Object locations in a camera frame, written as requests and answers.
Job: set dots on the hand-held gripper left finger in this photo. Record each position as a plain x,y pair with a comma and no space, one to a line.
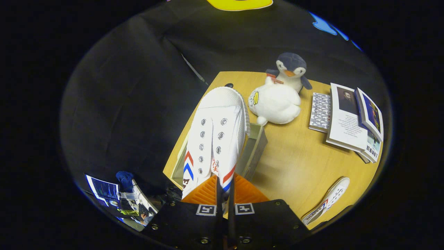
187,222

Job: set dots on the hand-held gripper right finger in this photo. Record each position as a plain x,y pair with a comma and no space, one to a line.
267,222

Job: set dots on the white striped canvas shoe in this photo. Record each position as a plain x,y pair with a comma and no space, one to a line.
215,132
329,199

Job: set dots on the beige fabric storage box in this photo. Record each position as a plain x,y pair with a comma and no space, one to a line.
255,149

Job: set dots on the cluttered white desk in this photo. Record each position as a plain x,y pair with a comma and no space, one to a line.
140,203

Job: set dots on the blue cloth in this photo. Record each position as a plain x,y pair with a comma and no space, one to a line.
125,180

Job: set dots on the computer monitor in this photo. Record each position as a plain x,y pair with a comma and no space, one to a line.
102,190

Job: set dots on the white duck plush toy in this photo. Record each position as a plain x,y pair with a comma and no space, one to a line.
277,104

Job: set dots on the white book with portrait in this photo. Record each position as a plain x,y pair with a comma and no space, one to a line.
347,125

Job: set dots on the teal cover book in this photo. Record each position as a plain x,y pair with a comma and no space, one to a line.
373,147

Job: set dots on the blue cover book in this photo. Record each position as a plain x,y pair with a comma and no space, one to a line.
369,114

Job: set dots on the penguin plush toy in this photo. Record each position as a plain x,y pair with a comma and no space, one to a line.
291,66

